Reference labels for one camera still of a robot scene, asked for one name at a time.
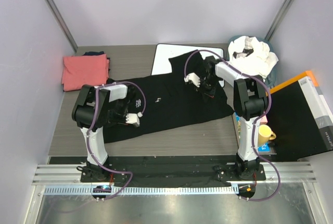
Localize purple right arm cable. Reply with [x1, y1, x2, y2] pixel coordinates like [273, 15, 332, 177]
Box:
[184, 49, 281, 202]

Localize folded coral pink t-shirt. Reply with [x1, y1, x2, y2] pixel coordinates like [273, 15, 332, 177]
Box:
[61, 54, 109, 92]

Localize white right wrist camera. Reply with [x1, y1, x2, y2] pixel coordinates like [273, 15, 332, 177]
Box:
[184, 72, 201, 88]

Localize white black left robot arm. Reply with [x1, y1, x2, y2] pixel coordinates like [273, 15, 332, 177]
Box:
[72, 82, 141, 182]

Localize white crumpled t-shirts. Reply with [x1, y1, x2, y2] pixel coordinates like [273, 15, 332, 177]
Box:
[227, 35, 279, 79]

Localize black floral print t-shirt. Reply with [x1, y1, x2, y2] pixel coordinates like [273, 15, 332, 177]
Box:
[103, 52, 234, 143]

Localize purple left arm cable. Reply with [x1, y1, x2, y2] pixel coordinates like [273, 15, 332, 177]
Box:
[87, 81, 146, 200]

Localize folded dark navy t-shirt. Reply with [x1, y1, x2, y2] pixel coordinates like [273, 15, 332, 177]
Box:
[83, 51, 110, 60]

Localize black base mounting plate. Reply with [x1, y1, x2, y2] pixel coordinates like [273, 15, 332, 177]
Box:
[80, 155, 266, 183]

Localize white tray board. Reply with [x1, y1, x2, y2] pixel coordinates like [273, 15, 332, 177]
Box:
[151, 44, 224, 90]

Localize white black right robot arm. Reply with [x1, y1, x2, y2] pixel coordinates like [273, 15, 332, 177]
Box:
[191, 56, 272, 180]

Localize teal laundry basket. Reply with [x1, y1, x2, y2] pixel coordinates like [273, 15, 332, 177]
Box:
[227, 35, 277, 89]

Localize yellow mug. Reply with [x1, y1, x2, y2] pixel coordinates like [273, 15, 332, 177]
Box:
[258, 125, 276, 146]

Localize aluminium rail frame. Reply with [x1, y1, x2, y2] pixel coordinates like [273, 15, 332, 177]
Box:
[32, 162, 316, 198]

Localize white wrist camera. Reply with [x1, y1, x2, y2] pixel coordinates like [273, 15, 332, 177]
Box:
[184, 72, 201, 88]
[125, 112, 143, 127]

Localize blue picture book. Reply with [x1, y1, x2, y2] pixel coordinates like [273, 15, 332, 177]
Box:
[233, 113, 270, 153]

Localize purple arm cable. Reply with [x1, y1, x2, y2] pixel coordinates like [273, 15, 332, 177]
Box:
[184, 49, 281, 202]
[87, 81, 146, 200]

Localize black orange box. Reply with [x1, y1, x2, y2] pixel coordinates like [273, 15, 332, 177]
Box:
[267, 71, 332, 161]

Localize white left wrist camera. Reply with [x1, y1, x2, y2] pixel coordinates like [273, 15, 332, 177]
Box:
[125, 112, 143, 127]

